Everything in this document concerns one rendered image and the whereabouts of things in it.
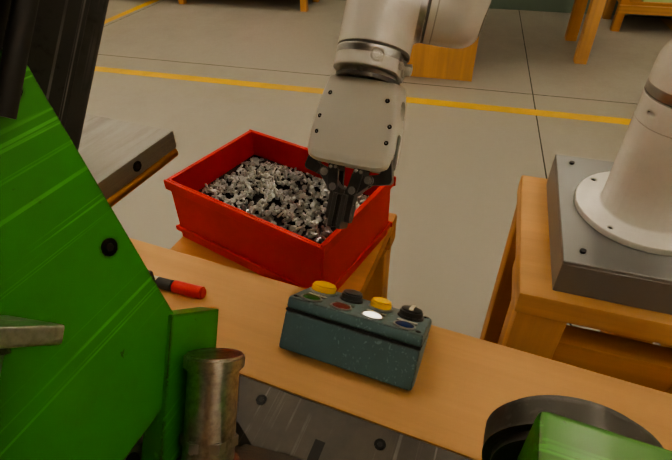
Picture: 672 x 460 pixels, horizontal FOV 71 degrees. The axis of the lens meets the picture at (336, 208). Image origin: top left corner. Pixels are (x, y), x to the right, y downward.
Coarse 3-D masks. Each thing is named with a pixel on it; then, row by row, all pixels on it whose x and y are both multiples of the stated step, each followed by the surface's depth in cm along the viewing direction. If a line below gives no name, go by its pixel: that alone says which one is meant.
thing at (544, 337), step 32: (512, 224) 94; (512, 256) 92; (512, 288) 88; (512, 320) 70; (544, 320) 68; (544, 352) 71; (576, 352) 71; (608, 352) 70; (640, 352) 70; (640, 384) 71
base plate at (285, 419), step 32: (256, 384) 49; (256, 416) 46; (288, 416) 46; (320, 416) 46; (352, 416) 46; (288, 448) 44; (320, 448) 44; (352, 448) 44; (384, 448) 44; (416, 448) 44
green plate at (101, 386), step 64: (0, 128) 20; (64, 128) 23; (0, 192) 20; (64, 192) 23; (0, 256) 20; (64, 256) 23; (128, 256) 26; (64, 320) 23; (128, 320) 26; (0, 384) 20; (64, 384) 23; (128, 384) 26; (0, 448) 20; (64, 448) 23; (128, 448) 26
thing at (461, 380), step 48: (240, 288) 60; (288, 288) 60; (240, 336) 54; (432, 336) 54; (288, 384) 49; (336, 384) 49; (384, 384) 49; (432, 384) 49; (480, 384) 49; (528, 384) 49; (576, 384) 49; (624, 384) 49; (432, 432) 45; (480, 432) 45
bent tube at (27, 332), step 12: (0, 324) 17; (12, 324) 18; (24, 324) 18; (36, 324) 18; (48, 324) 18; (60, 324) 19; (0, 336) 17; (12, 336) 17; (24, 336) 18; (36, 336) 18; (48, 336) 18; (60, 336) 19; (0, 348) 17; (0, 360) 18; (0, 372) 18
